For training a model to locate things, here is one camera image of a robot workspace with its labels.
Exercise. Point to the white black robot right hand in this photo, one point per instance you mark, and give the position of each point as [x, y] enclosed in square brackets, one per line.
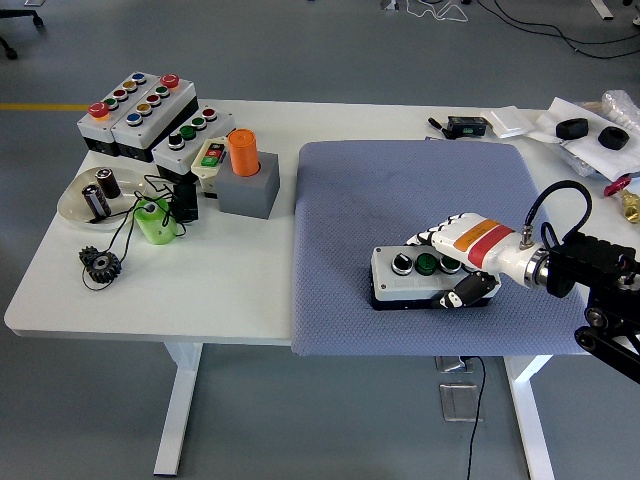
[480, 240]

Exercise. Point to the grey five-button control box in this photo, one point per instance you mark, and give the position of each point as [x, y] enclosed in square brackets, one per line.
[92, 130]
[150, 131]

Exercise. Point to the clear bubble wrap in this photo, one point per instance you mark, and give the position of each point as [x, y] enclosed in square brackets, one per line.
[620, 102]

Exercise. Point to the grey-blue textured mat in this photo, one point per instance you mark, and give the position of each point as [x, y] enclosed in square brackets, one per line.
[375, 200]

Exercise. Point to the black plug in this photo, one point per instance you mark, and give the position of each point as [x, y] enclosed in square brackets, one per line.
[435, 122]

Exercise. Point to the grey four-button control box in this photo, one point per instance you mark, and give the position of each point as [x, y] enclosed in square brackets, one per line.
[167, 157]
[400, 286]

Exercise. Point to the black cylindrical capacitor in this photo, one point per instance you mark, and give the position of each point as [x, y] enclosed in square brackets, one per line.
[96, 201]
[109, 185]

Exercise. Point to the black electronic module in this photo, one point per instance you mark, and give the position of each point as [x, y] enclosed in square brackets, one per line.
[465, 126]

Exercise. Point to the beige start-stop switch box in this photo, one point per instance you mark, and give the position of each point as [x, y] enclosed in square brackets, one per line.
[210, 155]

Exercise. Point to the orange cylinder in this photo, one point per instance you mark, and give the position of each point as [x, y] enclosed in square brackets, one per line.
[242, 155]

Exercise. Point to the grey cube block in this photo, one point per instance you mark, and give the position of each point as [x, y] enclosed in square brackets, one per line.
[247, 197]

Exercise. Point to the clear shallow dish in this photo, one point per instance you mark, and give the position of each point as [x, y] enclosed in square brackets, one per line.
[75, 205]

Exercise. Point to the green plastic cylinder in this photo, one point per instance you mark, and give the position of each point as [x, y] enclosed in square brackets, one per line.
[155, 227]

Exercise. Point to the metal floor socket plate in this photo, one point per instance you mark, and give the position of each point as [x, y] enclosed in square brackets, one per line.
[460, 402]

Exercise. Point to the clear plastic bag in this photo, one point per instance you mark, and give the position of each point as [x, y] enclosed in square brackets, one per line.
[580, 162]

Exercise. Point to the black metal gear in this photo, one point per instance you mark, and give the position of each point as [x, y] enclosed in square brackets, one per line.
[102, 265]

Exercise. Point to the black office chair base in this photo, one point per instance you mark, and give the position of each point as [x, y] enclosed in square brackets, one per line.
[10, 50]

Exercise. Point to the white foam sheet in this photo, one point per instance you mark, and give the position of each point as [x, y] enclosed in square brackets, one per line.
[555, 115]

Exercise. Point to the white table leg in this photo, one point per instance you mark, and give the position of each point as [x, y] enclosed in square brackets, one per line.
[180, 400]
[532, 415]

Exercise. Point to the small black device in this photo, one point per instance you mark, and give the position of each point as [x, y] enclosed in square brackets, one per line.
[186, 202]

